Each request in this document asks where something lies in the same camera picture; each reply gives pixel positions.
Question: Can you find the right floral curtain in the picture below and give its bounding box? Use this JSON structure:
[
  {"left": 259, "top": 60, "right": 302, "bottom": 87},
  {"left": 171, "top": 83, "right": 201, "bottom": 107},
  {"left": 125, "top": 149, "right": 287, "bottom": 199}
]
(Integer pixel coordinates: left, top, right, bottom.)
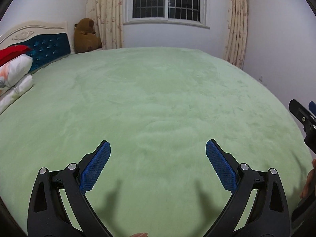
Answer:
[{"left": 223, "top": 0, "right": 248, "bottom": 69}]

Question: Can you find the left floral curtain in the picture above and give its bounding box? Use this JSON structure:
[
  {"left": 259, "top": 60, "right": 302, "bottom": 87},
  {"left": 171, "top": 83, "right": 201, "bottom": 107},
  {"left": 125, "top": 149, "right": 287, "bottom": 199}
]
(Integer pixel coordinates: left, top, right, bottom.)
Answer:
[{"left": 86, "top": 0, "right": 124, "bottom": 49}]

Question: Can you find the cream and teal headboard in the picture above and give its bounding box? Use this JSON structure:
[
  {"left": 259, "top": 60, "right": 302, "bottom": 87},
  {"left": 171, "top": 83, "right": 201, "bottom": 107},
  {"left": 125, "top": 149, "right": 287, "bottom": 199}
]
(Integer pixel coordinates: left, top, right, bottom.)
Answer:
[{"left": 1, "top": 20, "right": 74, "bottom": 73}]

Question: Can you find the green bed blanket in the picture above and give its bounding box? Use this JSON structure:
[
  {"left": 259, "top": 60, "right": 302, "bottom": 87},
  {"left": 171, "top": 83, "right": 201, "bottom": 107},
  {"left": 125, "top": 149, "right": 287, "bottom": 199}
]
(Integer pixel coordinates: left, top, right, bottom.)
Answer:
[{"left": 1, "top": 48, "right": 312, "bottom": 236}]

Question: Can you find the lower white floral pillow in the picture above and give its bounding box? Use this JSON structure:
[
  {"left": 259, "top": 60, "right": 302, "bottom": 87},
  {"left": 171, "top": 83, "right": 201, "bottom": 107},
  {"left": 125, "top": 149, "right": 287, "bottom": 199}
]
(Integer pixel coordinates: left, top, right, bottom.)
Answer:
[{"left": 0, "top": 74, "right": 33, "bottom": 114}]

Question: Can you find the barred window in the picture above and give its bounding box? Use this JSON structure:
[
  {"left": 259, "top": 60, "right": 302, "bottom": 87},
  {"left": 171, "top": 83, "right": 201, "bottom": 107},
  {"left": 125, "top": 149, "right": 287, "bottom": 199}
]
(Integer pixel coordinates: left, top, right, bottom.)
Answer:
[{"left": 124, "top": 0, "right": 207, "bottom": 28}]

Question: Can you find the person's right hand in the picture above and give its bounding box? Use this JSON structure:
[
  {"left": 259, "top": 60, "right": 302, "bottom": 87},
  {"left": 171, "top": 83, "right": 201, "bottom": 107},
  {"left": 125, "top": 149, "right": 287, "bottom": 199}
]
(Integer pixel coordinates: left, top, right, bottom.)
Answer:
[{"left": 299, "top": 159, "right": 316, "bottom": 199}]

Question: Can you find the red pillow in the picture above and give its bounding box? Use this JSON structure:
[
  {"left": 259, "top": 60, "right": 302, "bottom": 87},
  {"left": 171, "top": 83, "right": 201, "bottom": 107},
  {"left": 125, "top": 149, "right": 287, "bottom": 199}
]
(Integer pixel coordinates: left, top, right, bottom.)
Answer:
[{"left": 0, "top": 44, "right": 31, "bottom": 66}]

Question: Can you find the brown teddy bear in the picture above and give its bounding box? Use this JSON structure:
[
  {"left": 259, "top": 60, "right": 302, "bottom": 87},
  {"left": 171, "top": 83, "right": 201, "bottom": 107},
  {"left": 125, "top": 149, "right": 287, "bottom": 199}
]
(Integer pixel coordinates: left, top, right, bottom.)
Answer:
[{"left": 74, "top": 18, "right": 102, "bottom": 53}]

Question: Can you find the person's left hand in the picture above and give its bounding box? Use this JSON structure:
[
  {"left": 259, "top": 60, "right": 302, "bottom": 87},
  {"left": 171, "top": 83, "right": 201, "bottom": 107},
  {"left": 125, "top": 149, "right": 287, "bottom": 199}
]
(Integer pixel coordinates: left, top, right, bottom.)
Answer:
[{"left": 130, "top": 232, "right": 148, "bottom": 237}]

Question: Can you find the floral curtain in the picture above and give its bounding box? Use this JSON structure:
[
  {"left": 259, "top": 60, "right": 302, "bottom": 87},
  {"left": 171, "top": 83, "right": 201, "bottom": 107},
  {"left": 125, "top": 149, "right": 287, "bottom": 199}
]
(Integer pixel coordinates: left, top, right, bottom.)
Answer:
[
  {"left": 223, "top": 0, "right": 248, "bottom": 69},
  {"left": 86, "top": 0, "right": 124, "bottom": 49}
]

